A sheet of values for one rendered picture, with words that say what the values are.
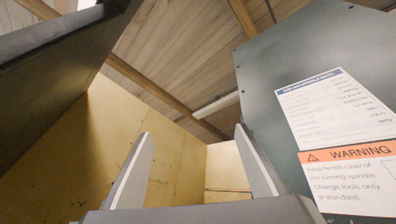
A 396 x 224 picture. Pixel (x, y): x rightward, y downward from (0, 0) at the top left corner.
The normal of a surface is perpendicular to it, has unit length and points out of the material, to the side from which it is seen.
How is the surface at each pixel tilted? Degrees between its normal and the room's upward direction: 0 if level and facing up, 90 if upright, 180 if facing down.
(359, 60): 90
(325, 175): 90
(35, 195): 90
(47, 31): 90
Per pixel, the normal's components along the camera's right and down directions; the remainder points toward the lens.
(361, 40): -0.61, -0.54
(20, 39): 0.78, -0.32
